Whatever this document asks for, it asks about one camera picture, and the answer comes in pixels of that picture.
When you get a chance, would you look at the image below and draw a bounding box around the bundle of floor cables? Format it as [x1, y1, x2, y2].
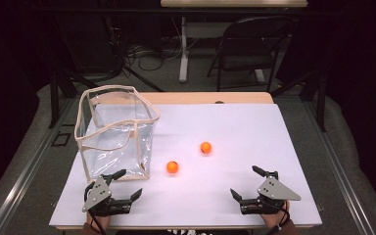
[123, 38, 184, 73]

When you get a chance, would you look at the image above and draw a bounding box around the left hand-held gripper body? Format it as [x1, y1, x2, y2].
[81, 175, 134, 217]

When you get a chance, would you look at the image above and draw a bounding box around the black folding chair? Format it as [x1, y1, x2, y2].
[207, 16, 295, 93]

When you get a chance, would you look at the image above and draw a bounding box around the black metal stand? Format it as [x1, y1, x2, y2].
[270, 65, 328, 133]
[47, 32, 79, 129]

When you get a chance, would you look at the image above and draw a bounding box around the black square floor frame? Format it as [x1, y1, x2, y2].
[51, 131, 72, 148]

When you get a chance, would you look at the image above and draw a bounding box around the person's black printed shirt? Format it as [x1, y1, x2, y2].
[116, 228, 253, 235]

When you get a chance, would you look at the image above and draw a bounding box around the person's right hand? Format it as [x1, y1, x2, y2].
[260, 200, 291, 229]

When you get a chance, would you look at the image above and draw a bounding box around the wooden table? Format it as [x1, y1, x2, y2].
[54, 91, 321, 231]

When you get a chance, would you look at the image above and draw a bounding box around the right hand-held gripper cable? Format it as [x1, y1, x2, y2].
[267, 199, 292, 235]

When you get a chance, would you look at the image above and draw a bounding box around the white background desk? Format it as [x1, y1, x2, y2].
[160, 0, 308, 84]

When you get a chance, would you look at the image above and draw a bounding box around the white table mat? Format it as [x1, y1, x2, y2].
[48, 103, 323, 228]

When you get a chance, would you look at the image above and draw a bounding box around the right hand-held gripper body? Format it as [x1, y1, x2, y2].
[239, 169, 302, 215]

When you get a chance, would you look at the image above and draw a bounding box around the aluminium floor rail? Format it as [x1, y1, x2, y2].
[302, 101, 376, 235]
[0, 97, 76, 235]

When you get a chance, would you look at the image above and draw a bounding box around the person's left hand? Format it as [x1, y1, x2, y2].
[86, 211, 112, 231]

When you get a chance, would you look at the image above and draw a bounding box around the clear plastic bag beige trim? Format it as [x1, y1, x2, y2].
[73, 84, 162, 183]

